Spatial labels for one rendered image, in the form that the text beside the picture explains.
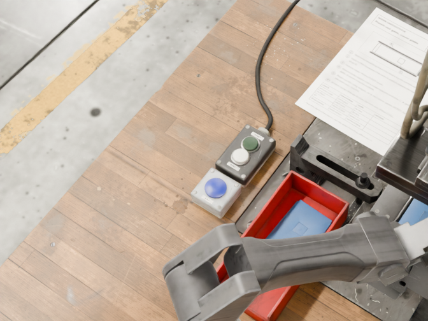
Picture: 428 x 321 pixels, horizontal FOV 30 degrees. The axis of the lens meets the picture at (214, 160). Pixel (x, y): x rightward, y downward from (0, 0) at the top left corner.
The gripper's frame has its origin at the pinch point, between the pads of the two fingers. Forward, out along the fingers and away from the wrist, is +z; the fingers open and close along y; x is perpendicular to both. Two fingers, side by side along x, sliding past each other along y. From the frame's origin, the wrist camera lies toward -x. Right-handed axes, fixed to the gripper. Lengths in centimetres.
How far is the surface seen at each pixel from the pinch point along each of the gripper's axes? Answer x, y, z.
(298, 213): 19.5, -2.7, 10.0
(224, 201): 31.3, -7.5, 5.7
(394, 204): 5.5, 7.4, 6.0
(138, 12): 129, 22, 129
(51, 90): 133, -17, 110
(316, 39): 38, 29, 28
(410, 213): 2.5, 7.4, 5.3
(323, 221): 14.9, -1.5, 10.4
